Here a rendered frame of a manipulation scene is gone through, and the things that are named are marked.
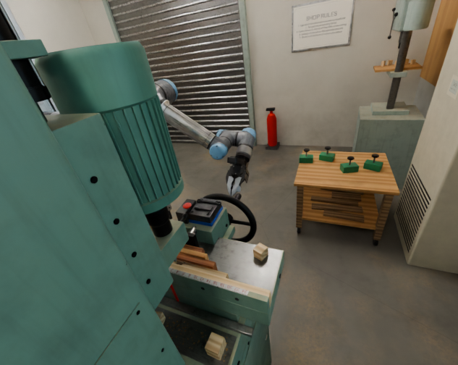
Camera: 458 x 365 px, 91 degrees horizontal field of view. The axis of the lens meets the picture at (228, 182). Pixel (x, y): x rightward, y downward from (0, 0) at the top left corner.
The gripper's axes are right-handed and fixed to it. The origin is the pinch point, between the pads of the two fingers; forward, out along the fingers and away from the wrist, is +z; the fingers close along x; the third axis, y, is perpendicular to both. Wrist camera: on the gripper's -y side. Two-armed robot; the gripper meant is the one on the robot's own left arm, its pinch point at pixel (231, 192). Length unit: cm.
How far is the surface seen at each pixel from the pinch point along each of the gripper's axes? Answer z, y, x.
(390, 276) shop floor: 4, 104, -84
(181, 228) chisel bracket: 25.4, -31.0, -1.7
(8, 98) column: 25, -78, -9
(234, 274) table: 33.1, -16.8, -15.3
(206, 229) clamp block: 21.7, -17.2, -2.4
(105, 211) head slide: 30, -59, -5
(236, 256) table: 27.5, -13.6, -13.8
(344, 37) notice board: -241, 92, -43
